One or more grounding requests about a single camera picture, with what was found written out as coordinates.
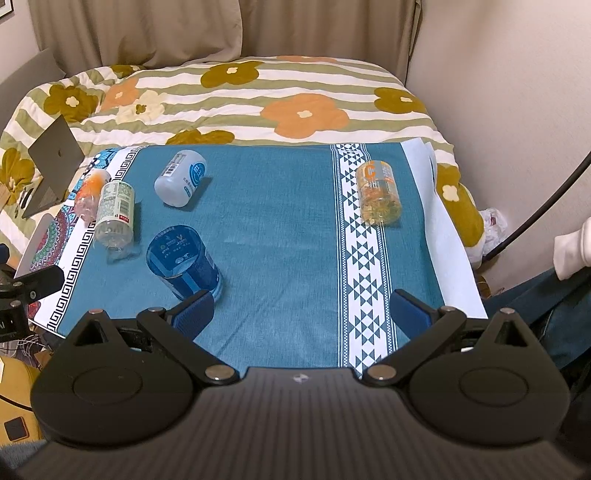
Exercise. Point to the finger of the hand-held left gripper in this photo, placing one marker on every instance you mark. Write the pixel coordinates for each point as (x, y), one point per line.
(40, 280)

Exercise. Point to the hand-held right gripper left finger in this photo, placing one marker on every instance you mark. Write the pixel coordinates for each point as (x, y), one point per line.
(196, 317)

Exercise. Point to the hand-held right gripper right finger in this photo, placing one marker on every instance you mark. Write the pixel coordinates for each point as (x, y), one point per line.
(408, 314)

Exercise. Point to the mandala patterned cloth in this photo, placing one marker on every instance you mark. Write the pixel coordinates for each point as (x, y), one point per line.
(55, 240)

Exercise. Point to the white sheet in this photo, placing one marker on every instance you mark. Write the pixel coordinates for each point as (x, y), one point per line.
(445, 230)

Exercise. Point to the clear bottle with green label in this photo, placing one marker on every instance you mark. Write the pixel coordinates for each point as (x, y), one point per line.
(114, 212)

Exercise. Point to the clear bottle with orange label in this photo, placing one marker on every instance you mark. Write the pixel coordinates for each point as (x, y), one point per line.
(88, 190)

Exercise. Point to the clear plastic bag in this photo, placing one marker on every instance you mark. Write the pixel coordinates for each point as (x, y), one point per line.
(494, 228)

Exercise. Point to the teal patterned cloth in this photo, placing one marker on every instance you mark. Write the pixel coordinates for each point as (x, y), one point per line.
(277, 221)

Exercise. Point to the orange transparent bottle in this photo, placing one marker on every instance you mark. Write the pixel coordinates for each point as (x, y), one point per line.
(378, 191)

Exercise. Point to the grey laptop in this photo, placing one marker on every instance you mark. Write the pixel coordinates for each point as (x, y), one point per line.
(54, 150)

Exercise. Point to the white bottle with blue label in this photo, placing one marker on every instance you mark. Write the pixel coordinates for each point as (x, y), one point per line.
(180, 177)

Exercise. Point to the blue denim pants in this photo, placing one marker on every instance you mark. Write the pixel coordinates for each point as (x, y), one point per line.
(561, 318)

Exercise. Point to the white fabric garment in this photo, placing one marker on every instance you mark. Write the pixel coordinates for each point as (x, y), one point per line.
(572, 251)

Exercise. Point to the grey board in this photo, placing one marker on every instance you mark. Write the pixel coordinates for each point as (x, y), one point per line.
(27, 78)

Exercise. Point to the floral striped blanket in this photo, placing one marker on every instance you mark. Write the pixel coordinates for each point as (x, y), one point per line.
(221, 106)

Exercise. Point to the beige curtain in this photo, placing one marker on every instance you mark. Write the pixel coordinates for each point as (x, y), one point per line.
(184, 27)

